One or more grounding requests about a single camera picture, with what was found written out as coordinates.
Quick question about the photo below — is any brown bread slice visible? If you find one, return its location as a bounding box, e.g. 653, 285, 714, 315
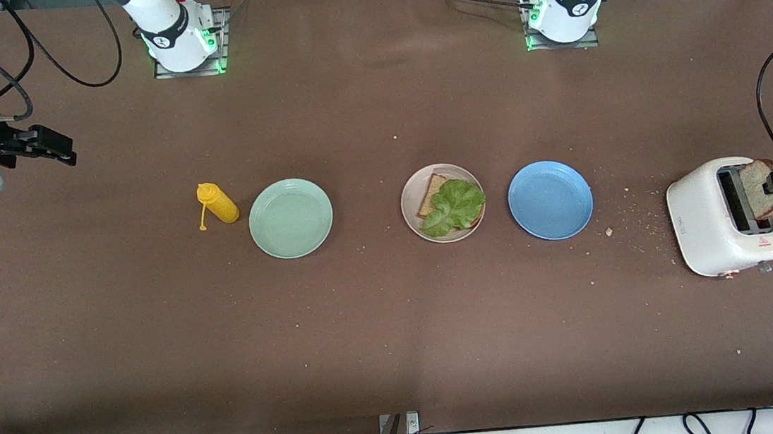
413, 169, 486, 235
738, 158, 773, 224

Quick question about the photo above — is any yellow squeeze bottle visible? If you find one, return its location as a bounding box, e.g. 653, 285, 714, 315
195, 180, 242, 232

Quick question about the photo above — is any green lettuce leaf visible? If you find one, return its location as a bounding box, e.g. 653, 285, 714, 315
416, 176, 491, 239

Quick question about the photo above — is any blue plate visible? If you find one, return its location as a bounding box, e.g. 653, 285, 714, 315
504, 157, 598, 246

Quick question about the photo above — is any mint green plate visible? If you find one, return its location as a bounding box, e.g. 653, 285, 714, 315
245, 174, 338, 263

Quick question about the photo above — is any beige plate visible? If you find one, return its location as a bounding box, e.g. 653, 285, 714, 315
397, 159, 490, 248

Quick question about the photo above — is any white toaster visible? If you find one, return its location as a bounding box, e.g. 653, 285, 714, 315
663, 152, 773, 284

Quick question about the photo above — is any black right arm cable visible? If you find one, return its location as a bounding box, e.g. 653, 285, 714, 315
0, 0, 128, 123

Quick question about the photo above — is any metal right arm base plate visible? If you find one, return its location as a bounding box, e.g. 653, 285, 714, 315
148, 6, 234, 81

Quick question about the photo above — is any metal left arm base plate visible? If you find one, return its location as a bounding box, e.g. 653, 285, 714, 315
518, 0, 602, 54

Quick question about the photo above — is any metal table edge bracket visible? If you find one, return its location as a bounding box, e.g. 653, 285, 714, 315
378, 410, 421, 434

